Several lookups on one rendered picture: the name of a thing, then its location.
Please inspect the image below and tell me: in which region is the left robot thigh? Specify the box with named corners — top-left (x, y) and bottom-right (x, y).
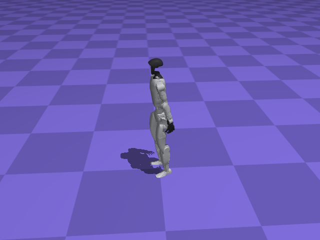
top-left (155, 117), bottom-right (169, 153)

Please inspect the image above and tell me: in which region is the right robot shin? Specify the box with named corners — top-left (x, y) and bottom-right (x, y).
top-left (154, 141), bottom-right (162, 162)

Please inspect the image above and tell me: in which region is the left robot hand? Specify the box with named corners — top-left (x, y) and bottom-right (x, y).
top-left (165, 120), bottom-right (175, 134)

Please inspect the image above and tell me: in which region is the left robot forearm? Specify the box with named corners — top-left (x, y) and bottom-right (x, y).
top-left (163, 103), bottom-right (173, 124)

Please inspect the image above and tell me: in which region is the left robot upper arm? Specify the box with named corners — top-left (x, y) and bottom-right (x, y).
top-left (156, 81), bottom-right (168, 109)

